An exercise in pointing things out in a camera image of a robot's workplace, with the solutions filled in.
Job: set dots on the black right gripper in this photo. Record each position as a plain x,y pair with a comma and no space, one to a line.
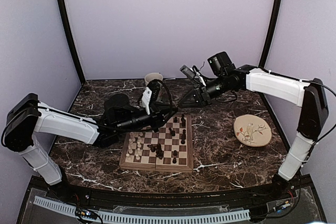
201,96

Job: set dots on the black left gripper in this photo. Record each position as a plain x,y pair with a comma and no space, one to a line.
157,114

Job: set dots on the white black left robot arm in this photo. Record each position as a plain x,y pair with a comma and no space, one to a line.
31,116

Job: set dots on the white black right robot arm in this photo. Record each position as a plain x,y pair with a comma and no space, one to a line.
308,95

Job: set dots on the white chess pieces row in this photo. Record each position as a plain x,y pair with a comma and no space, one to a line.
135,144

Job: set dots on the wooden chess board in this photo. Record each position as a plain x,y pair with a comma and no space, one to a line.
168,150

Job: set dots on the ceramic coral pattern mug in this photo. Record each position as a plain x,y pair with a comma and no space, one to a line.
152,76

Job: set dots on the ceramic bird pattern plate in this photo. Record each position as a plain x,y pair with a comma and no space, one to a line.
252,130

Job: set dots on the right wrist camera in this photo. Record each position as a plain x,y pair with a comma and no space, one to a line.
221,64

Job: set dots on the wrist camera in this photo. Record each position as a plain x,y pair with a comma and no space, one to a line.
221,64
117,107

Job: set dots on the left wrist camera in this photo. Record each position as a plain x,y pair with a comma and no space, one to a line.
117,107

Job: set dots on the white slotted cable duct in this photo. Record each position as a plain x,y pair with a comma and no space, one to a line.
141,215

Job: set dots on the black front rail base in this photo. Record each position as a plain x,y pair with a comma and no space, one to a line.
255,197

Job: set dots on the black corner frame post right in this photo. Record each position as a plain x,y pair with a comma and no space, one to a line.
270,33

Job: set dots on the black corner frame post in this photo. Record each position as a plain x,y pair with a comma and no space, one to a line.
70,40
270,33

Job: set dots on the black corner frame post left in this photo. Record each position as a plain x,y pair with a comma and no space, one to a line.
70,40

